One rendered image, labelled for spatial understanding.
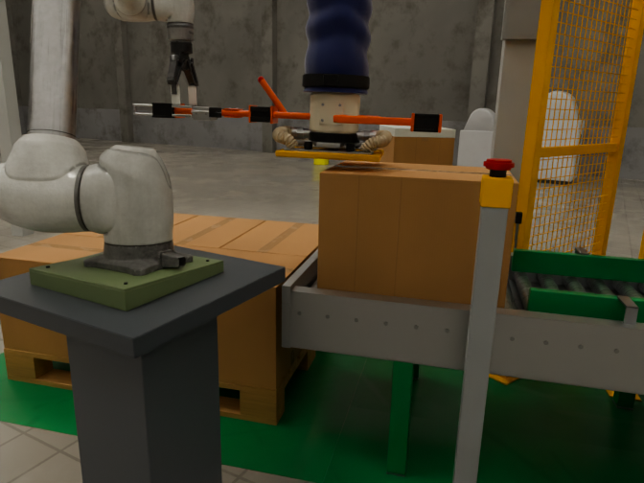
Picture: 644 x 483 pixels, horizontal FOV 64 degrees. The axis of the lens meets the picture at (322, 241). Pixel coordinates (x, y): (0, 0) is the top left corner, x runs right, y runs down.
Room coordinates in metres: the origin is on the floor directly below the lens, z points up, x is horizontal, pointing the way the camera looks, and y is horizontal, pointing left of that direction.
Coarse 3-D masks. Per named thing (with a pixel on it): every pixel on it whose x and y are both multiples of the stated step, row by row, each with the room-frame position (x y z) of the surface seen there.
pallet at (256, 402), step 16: (16, 352) 1.95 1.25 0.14; (304, 352) 2.04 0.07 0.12; (16, 368) 1.95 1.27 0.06; (32, 368) 1.94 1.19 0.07; (48, 368) 2.00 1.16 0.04; (304, 368) 2.10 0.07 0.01; (48, 384) 1.92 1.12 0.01; (64, 384) 1.90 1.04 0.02; (224, 384) 1.73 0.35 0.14; (224, 400) 1.81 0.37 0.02; (240, 400) 1.72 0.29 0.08; (256, 400) 1.70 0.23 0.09; (272, 400) 1.69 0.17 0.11; (224, 416) 1.73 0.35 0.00; (240, 416) 1.72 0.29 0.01; (256, 416) 1.70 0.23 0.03; (272, 416) 1.69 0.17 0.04
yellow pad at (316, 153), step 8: (304, 144) 1.74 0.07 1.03; (352, 144) 1.71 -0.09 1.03; (280, 152) 1.70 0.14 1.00; (288, 152) 1.70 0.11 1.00; (296, 152) 1.69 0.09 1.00; (304, 152) 1.69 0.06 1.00; (312, 152) 1.69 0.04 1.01; (320, 152) 1.69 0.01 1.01; (328, 152) 1.69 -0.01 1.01; (336, 152) 1.69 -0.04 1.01; (344, 152) 1.69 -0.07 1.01; (352, 152) 1.68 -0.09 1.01; (360, 152) 1.68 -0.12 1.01; (368, 152) 1.69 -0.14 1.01; (352, 160) 1.67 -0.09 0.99; (360, 160) 1.66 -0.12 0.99; (368, 160) 1.66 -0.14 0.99; (376, 160) 1.65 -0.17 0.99
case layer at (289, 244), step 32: (192, 224) 2.60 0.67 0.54; (224, 224) 2.62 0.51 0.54; (256, 224) 2.63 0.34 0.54; (288, 224) 2.65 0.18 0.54; (0, 256) 1.97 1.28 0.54; (32, 256) 1.98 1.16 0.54; (64, 256) 1.99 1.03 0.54; (256, 256) 2.06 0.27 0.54; (288, 256) 2.07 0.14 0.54; (0, 320) 1.97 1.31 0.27; (224, 320) 1.73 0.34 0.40; (256, 320) 1.70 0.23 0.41; (32, 352) 1.94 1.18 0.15; (64, 352) 1.90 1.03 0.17; (224, 352) 1.73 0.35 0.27; (256, 352) 1.70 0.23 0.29; (288, 352) 1.83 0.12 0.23; (256, 384) 1.70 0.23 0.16
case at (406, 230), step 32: (320, 192) 1.64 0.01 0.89; (352, 192) 1.62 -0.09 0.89; (384, 192) 1.59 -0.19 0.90; (416, 192) 1.57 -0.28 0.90; (448, 192) 1.55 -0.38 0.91; (320, 224) 1.64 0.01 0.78; (352, 224) 1.62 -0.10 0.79; (384, 224) 1.59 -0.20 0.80; (416, 224) 1.57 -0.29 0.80; (448, 224) 1.54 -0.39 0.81; (512, 224) 1.50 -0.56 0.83; (320, 256) 1.64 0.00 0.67; (352, 256) 1.62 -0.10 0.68; (384, 256) 1.59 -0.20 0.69; (416, 256) 1.57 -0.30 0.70; (448, 256) 1.54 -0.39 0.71; (352, 288) 1.62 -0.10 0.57; (384, 288) 1.59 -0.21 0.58; (416, 288) 1.56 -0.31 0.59; (448, 288) 1.54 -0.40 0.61
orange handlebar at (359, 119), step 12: (180, 108) 1.88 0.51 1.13; (192, 108) 1.87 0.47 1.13; (228, 108) 1.85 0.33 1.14; (336, 120) 1.55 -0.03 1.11; (348, 120) 1.54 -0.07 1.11; (360, 120) 1.54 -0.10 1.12; (372, 120) 1.53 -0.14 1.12; (384, 120) 1.53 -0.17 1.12; (396, 120) 1.52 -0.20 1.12; (408, 120) 1.52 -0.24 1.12
